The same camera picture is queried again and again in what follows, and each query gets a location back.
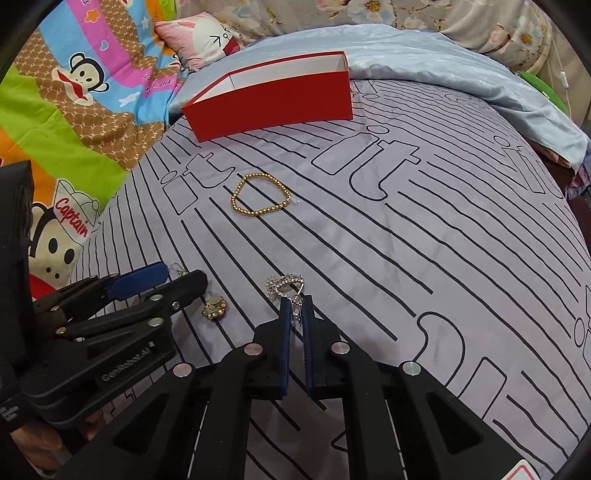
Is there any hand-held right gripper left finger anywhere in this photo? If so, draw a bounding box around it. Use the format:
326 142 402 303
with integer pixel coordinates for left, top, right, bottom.
58 294 293 480

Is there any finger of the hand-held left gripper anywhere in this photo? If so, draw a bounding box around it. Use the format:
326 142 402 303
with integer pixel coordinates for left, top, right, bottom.
58 270 208 342
32 261 169 319

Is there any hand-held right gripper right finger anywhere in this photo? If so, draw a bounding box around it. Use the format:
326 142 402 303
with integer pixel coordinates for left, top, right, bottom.
299 294 527 480

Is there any gold flower ornament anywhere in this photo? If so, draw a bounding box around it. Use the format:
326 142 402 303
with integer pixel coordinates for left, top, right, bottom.
200 294 230 320

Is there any gold bead bracelet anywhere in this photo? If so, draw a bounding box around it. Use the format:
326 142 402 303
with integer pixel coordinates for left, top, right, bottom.
230 172 297 222

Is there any red cardboard box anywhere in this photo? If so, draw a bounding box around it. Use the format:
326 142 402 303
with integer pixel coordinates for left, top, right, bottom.
181 51 354 143

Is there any person's left hand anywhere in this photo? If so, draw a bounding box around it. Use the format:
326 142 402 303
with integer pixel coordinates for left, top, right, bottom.
9 410 102 469

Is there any cartoon monkey printed blanket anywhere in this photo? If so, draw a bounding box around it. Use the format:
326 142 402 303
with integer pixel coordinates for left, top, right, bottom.
0 0 191 303

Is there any pink rabbit pillow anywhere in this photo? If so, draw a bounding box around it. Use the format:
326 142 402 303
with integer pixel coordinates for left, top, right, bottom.
154 16 246 71

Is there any light blue blanket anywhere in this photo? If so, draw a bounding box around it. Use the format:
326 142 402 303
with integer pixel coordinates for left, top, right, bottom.
168 23 590 171

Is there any green plastic object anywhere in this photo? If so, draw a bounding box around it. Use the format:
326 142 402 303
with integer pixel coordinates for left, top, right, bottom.
518 69 570 118

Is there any grey floral quilt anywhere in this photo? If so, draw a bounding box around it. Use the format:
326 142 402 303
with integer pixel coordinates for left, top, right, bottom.
178 0 553 73

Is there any white cable with switch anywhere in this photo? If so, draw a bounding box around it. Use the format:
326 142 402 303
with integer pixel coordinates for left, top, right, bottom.
553 39 574 121

